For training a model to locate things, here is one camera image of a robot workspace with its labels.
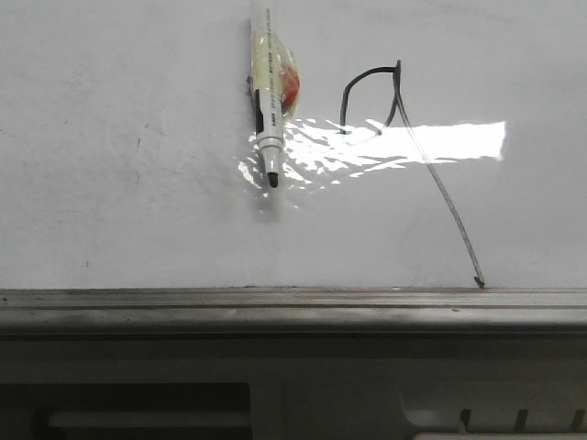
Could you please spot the white whiteboard marker pen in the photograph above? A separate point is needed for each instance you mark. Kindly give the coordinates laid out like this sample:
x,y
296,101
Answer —
x,y
266,90

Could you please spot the grey metal whiteboard frame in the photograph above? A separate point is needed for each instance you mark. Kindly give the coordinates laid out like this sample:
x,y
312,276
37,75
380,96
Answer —
x,y
35,313

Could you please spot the grey plastic bin below board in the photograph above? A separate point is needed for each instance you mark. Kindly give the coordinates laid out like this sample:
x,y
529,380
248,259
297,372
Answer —
x,y
353,387

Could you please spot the red magnet taped to marker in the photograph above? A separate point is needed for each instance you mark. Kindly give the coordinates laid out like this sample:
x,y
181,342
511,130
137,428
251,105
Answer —
x,y
288,70

